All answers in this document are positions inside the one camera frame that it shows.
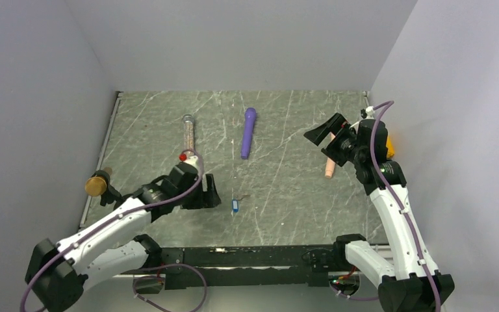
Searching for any blue key tag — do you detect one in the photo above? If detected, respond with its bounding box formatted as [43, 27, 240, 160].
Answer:
[231, 199, 239, 213]

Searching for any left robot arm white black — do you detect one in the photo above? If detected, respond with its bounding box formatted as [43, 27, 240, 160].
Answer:
[19, 148, 221, 311]

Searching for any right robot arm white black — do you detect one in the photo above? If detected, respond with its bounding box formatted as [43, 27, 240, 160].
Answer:
[304, 110, 455, 311]

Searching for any beige peach stick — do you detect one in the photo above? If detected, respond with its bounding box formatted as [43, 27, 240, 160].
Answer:
[324, 132, 337, 179]

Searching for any yellow plastic bin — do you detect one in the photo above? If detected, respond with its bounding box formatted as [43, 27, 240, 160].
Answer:
[386, 136, 395, 159]

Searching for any glitter tube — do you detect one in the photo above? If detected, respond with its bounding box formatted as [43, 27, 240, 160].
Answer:
[183, 114, 195, 157]

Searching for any purple cylinder stick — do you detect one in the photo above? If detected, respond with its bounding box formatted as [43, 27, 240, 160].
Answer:
[240, 107, 257, 159]

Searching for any gold microphone on black stand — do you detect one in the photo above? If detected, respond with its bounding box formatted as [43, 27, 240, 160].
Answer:
[84, 167, 122, 207]

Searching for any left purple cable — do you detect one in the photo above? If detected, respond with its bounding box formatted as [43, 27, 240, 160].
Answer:
[19, 149, 204, 312]

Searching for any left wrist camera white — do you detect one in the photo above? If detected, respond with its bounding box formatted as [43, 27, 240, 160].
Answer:
[179, 153, 199, 170]

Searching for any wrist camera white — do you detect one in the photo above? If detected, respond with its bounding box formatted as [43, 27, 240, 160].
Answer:
[360, 106, 376, 120]
[179, 153, 199, 170]

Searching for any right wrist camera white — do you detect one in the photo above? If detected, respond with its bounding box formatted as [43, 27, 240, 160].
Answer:
[360, 106, 376, 120]

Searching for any black base frame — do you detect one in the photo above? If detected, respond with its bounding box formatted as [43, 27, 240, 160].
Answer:
[129, 244, 353, 290]

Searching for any purple cable under base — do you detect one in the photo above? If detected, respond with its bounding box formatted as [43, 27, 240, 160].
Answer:
[132, 263, 208, 312]

